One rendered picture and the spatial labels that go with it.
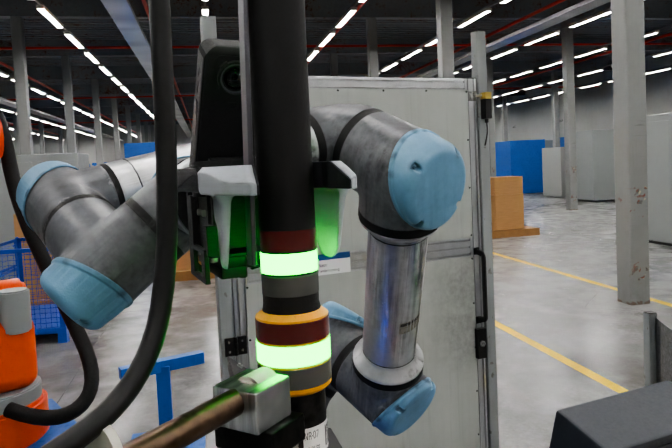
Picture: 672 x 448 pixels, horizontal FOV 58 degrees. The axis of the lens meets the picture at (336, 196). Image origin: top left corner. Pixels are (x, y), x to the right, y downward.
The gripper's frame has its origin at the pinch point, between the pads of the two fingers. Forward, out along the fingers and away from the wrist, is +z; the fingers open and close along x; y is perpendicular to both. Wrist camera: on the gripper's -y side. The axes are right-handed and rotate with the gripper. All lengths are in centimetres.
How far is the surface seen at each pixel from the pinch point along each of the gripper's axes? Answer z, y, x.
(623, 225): -438, 83, -533
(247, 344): -183, 65, -45
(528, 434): -247, 167, -229
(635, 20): -427, -133, -543
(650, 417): -35, 42, -70
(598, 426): -37, 42, -61
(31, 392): -383, 132, 41
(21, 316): -376, 83, 42
